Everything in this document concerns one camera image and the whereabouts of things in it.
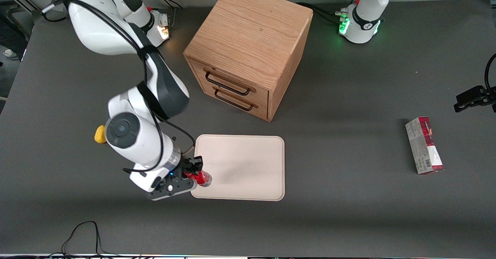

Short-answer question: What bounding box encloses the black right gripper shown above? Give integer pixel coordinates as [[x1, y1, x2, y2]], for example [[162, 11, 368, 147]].
[[170, 155, 204, 184]]

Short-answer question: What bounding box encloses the wooden drawer with black handle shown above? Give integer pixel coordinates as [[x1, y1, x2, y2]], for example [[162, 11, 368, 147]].
[[192, 62, 269, 104], [200, 84, 269, 119]]

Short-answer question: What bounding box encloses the red and grey carton box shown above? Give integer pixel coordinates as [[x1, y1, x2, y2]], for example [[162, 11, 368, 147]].
[[405, 116, 444, 175]]

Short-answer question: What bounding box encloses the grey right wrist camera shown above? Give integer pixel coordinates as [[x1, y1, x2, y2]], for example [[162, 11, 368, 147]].
[[146, 178, 197, 201]]

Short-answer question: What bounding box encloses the beige rectangular tray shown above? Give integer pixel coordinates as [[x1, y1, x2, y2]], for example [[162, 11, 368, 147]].
[[190, 134, 285, 201]]

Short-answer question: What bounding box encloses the black left arm base cable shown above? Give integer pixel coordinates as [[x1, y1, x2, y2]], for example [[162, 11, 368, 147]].
[[296, 2, 349, 24]]

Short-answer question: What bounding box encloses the wooden drawer cabinet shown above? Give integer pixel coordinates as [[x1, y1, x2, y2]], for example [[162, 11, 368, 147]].
[[183, 0, 313, 122]]

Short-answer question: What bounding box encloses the red coke bottle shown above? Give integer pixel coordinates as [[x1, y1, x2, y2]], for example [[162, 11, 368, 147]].
[[193, 170, 213, 188]]

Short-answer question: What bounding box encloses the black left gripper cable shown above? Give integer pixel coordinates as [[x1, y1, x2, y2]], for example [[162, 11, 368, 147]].
[[484, 53, 496, 91]]

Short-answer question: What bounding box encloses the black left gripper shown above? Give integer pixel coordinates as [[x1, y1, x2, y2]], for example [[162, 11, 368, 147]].
[[454, 86, 496, 113]]

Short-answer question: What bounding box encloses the black looped cable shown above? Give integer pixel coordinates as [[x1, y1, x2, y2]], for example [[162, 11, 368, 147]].
[[50, 221, 128, 258]]

